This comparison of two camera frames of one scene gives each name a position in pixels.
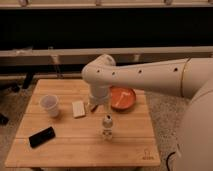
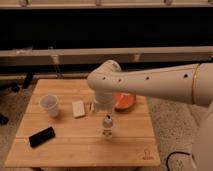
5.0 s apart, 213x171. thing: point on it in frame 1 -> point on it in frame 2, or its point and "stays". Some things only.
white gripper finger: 107,108 -> 112,111
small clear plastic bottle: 107,125 stays
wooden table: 62,128 stays
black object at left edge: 3,119 stays
